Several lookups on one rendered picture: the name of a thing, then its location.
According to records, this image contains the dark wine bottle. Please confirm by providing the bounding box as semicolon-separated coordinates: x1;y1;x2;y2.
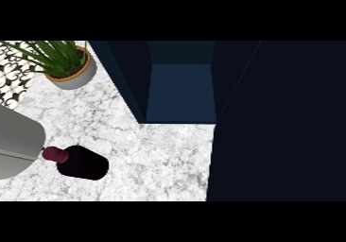
40;145;111;182

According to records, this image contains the dark blue cabinet door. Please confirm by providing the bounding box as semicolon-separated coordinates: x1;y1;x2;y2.
206;40;346;202

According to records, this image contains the dark blue cabinet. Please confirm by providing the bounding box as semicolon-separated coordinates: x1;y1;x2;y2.
87;40;263;125

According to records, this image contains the green potted plant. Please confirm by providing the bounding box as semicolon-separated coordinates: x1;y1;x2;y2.
0;40;98;91

